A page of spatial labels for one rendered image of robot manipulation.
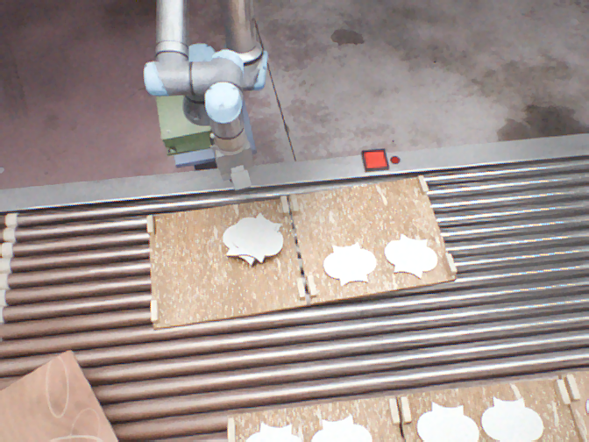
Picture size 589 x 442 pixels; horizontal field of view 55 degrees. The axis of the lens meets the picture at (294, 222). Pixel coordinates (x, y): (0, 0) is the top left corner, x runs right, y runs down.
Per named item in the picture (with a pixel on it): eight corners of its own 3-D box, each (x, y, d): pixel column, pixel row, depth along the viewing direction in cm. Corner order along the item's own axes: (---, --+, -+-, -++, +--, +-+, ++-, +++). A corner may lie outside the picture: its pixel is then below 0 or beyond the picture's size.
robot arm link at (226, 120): (240, 77, 123) (239, 108, 119) (245, 110, 133) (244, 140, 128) (204, 78, 123) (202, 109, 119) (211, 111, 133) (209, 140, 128)
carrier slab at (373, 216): (288, 199, 172) (288, 196, 171) (420, 179, 176) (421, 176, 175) (310, 305, 155) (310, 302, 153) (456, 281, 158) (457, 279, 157)
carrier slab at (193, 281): (149, 219, 169) (147, 217, 167) (286, 200, 172) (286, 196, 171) (154, 331, 151) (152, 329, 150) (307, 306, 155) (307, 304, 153)
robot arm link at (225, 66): (193, 47, 130) (189, 84, 124) (243, 46, 130) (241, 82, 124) (199, 72, 137) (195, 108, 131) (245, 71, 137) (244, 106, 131)
